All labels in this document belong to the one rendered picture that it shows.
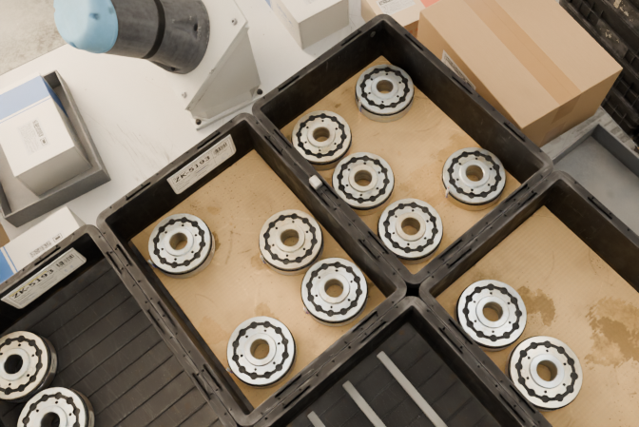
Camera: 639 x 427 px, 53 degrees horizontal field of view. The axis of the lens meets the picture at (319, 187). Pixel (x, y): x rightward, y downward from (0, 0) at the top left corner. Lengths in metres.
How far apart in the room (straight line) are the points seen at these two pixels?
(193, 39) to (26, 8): 1.55
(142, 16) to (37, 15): 1.52
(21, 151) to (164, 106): 0.29
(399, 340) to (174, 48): 0.64
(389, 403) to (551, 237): 0.37
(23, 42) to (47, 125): 1.29
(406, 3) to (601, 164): 0.50
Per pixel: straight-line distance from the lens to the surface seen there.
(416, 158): 1.13
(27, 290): 1.10
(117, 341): 1.09
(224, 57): 1.20
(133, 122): 1.39
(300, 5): 1.37
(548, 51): 1.24
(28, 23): 2.66
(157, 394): 1.06
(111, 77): 1.47
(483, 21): 1.26
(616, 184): 1.33
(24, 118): 1.37
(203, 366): 0.95
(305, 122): 1.13
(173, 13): 1.21
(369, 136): 1.14
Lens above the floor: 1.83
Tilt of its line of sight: 65 degrees down
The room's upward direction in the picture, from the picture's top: 9 degrees counter-clockwise
